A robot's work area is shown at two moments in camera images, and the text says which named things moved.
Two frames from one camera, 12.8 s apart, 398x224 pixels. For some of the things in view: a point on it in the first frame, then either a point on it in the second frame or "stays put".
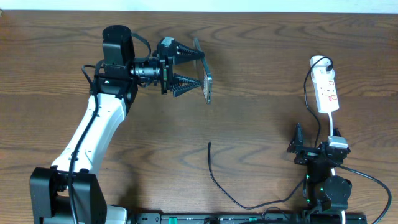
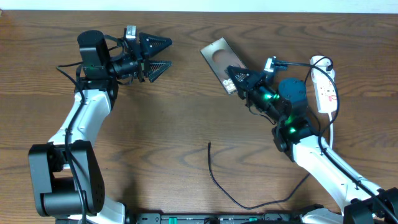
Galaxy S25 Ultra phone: [206, 83] -> [219, 55]
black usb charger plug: [329, 67] stays put
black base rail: [217, 218] stays put
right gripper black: [296, 145] -> [249, 78]
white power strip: [324, 83] stays put
